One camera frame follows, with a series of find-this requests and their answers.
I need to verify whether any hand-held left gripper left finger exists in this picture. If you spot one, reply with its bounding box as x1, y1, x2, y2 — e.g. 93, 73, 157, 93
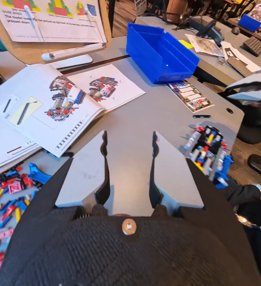
55, 130, 111, 208

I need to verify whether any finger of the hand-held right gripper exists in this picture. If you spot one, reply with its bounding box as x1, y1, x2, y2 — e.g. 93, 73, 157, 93
225, 68, 261, 91
227, 84, 261, 101

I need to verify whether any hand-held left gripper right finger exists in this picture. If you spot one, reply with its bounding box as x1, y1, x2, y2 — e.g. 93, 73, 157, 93
149, 131, 204, 216

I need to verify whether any toy brick car chassis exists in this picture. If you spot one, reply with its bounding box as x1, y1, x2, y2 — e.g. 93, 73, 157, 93
184, 123, 234, 190

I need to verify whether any grey desk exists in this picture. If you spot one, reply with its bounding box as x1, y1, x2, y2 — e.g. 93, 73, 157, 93
136, 16, 261, 83
0, 36, 245, 286

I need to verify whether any printed paper sheet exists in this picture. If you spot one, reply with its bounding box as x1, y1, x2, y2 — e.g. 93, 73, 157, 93
185, 34, 225, 57
221, 41, 261, 73

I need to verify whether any blue brick separator tool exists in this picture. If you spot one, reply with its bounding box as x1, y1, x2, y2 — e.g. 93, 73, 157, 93
28, 162, 53, 185

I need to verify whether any blue plastic bin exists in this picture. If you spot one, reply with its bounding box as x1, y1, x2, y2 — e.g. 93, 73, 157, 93
238, 14, 261, 32
126, 22, 200, 84

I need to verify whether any colourful sticker sheet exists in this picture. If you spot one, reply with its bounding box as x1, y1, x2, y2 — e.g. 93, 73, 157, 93
165, 79, 215, 113

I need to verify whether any black handheld device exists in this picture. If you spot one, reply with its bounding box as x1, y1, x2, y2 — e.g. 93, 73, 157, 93
188, 19, 224, 45

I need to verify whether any pile of loose toy bricks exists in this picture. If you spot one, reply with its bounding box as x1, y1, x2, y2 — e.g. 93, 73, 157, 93
0, 163, 53, 286

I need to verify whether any yellow sticky note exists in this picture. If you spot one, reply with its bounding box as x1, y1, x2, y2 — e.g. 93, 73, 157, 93
178, 39, 194, 49

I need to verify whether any open instruction booklet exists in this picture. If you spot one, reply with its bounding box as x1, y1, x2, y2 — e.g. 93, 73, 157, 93
0, 64, 146, 179

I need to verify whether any wooden document stand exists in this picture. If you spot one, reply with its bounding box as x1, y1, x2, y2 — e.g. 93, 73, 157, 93
0, 0, 113, 70

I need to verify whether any printed instruction sheet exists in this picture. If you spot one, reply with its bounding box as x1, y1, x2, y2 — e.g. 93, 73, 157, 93
0, 0, 107, 43

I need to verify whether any brown wooden post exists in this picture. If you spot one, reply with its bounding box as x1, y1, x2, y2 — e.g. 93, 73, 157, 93
166, 0, 188, 24

